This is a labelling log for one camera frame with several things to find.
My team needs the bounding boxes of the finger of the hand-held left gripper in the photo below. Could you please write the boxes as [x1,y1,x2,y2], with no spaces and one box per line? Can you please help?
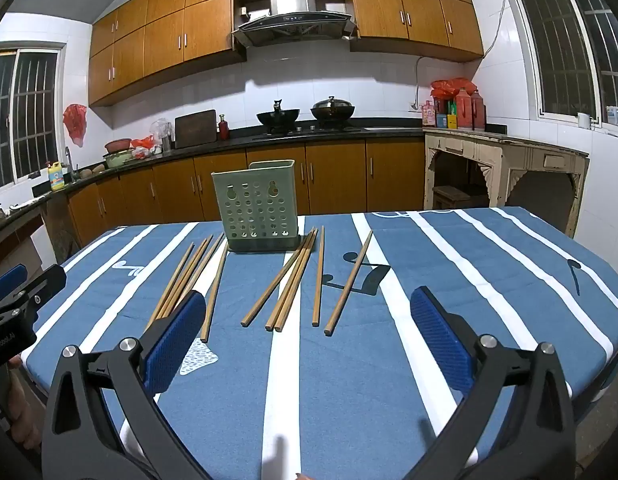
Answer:
[12,264,67,318]
[0,266,29,302]

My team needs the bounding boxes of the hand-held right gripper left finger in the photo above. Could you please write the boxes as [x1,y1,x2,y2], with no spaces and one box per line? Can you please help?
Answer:
[42,290,212,480]

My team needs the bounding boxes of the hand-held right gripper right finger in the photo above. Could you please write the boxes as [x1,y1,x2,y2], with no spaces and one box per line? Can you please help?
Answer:
[410,286,576,480]

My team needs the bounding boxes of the spread of wooden chopsticks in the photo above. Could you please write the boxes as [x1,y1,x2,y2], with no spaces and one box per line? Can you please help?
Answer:
[148,226,374,343]

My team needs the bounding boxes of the green perforated utensil holder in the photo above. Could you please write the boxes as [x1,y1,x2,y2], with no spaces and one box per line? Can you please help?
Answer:
[211,160,301,252]

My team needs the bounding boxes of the person's left hand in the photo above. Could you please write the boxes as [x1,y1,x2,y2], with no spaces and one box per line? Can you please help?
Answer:
[6,355,42,453]

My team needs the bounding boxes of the blue white striped tablecloth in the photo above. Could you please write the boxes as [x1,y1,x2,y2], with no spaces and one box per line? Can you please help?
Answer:
[22,206,617,480]

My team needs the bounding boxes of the wooden stool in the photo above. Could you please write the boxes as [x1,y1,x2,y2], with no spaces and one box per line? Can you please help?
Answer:
[433,185,472,210]

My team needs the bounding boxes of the hanging red plastic bag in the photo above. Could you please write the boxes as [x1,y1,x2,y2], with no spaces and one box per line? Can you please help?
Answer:
[63,104,88,148]

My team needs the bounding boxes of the barred sliding window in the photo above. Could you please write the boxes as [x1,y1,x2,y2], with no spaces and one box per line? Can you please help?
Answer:
[0,47,60,191]

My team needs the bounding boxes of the clear plastic bag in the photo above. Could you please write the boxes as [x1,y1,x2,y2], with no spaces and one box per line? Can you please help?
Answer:
[150,118,172,153]

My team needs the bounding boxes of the wooden base cabinets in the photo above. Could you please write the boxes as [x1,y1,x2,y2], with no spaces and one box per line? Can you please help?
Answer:
[44,139,427,251]

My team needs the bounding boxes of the worn white side table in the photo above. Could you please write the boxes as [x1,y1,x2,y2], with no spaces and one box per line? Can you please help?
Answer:
[423,127,590,238]

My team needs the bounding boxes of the dark wooden cutting board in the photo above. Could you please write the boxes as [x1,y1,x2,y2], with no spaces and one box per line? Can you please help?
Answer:
[174,109,218,149]

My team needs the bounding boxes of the black kitchen countertop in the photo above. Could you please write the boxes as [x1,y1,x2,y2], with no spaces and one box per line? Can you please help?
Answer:
[32,121,425,198]

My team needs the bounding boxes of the large red oil bottle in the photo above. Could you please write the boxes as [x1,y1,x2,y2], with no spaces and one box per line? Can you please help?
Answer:
[454,87,474,131]
[470,90,486,132]

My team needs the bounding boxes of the black gas stove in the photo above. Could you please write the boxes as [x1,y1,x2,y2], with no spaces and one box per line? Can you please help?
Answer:
[251,126,362,140]

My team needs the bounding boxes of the black wok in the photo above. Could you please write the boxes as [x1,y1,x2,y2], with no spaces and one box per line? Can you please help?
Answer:
[256,100,301,135]

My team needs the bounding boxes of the red bag over bottles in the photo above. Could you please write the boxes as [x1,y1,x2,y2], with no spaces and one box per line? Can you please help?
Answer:
[431,78,477,103]

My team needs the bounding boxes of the dark pot with lid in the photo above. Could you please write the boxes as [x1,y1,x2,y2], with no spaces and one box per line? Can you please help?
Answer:
[310,96,355,128]

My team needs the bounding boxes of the large barred window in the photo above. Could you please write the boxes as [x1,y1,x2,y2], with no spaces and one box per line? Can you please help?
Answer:
[509,0,618,128]

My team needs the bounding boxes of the steel range hood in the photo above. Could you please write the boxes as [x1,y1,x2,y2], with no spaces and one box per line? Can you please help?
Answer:
[232,0,359,48]

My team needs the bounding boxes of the white wall pipe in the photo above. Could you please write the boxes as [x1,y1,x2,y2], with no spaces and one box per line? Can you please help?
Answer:
[414,55,440,111]

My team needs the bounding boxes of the wooden wall cabinets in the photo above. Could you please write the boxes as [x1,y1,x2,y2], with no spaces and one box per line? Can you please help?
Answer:
[88,0,484,107]

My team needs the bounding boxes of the white wall cable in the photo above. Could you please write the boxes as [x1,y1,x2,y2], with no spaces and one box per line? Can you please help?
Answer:
[483,0,513,57]

